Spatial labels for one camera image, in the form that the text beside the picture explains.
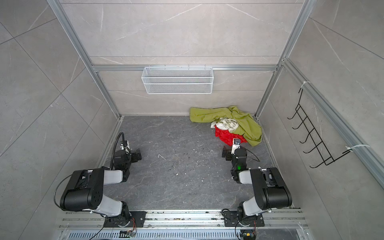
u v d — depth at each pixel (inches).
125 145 31.8
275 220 29.4
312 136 26.7
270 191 17.2
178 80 39.4
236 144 31.5
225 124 39.7
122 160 28.8
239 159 27.6
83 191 17.4
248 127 39.2
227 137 40.2
